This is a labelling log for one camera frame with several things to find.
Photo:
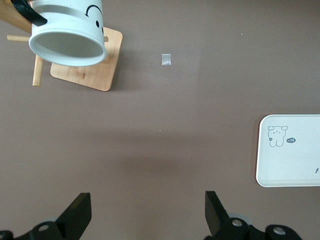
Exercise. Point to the clear tape piece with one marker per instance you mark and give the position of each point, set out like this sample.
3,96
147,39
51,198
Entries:
166,59

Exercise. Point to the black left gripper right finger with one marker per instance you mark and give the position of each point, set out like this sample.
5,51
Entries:
217,220

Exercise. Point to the white rabbit print tray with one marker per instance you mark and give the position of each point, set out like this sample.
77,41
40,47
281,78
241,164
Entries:
290,160

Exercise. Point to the white smiley face mug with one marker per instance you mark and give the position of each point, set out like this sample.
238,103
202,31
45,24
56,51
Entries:
70,22

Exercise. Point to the wooden mug stand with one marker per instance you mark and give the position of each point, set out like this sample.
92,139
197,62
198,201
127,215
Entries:
95,75

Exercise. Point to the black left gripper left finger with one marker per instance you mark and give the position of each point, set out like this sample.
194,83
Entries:
75,217

